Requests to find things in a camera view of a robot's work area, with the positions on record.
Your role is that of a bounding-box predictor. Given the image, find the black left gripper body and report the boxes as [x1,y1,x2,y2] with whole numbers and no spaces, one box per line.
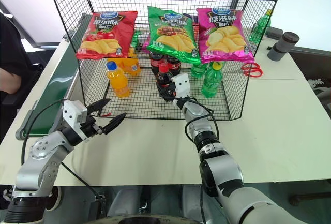
[80,114,104,140]

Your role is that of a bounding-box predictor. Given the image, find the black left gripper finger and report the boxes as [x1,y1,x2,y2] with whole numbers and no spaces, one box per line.
[87,98,111,117]
[101,112,127,135]

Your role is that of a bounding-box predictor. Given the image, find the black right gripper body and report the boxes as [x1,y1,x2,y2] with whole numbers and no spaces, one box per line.
[159,82,179,103]

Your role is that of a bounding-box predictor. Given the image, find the cola bottle with red cap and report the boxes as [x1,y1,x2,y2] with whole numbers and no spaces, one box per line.
[155,63,174,98]

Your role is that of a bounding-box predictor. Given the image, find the green conveyor belt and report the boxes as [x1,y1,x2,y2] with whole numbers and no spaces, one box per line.
[15,12,94,141]

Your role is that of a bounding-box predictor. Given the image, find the cola bottle red label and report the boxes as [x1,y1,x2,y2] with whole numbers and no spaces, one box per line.
[167,54,182,77]
[149,52,169,77]

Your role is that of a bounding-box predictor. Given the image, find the orange soda bottle blue cap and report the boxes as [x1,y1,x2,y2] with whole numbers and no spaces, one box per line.
[105,61,131,98]

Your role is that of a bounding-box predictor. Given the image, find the green soda bottle yellow cap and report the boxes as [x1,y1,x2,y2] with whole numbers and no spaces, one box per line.
[201,61,224,98]

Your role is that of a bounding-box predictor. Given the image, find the green chip bag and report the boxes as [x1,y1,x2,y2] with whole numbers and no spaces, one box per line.
[146,6,202,65]

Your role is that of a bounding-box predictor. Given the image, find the red chip bag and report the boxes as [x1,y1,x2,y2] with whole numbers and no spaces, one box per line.
[76,11,139,61]

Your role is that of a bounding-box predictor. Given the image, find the magenta chip bag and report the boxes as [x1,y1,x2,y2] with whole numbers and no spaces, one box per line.
[196,7,255,64]

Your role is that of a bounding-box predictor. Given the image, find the person in dark clothes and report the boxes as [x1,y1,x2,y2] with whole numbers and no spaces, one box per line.
[0,11,44,142]

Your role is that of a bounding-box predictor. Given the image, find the grey cylinder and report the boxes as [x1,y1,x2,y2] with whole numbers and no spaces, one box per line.
[267,32,300,62]

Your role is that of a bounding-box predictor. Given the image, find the white ribbed part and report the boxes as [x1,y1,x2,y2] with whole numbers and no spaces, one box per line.
[307,77,324,88]

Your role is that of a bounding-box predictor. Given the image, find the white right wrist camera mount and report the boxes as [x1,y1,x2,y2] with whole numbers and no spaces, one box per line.
[171,72,191,98]

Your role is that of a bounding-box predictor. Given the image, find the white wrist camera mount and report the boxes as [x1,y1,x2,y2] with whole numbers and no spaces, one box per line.
[63,100,88,132]
[171,72,191,98]

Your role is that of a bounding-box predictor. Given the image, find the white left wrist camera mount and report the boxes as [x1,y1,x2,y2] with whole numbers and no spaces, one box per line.
[63,100,88,132]

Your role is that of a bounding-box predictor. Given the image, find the black wire mesh rack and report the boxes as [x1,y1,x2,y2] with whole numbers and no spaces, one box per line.
[45,0,286,121]

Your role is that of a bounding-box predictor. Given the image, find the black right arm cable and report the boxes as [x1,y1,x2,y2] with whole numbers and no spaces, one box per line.
[165,93,220,147]

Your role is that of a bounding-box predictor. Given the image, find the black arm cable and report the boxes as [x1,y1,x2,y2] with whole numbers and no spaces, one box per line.
[165,93,220,147]
[21,98,106,204]

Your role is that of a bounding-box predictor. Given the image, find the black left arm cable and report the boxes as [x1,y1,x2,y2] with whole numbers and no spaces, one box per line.
[21,98,106,204]

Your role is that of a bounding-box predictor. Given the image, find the red handled scissors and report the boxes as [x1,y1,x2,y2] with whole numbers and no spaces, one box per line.
[241,62,264,79]

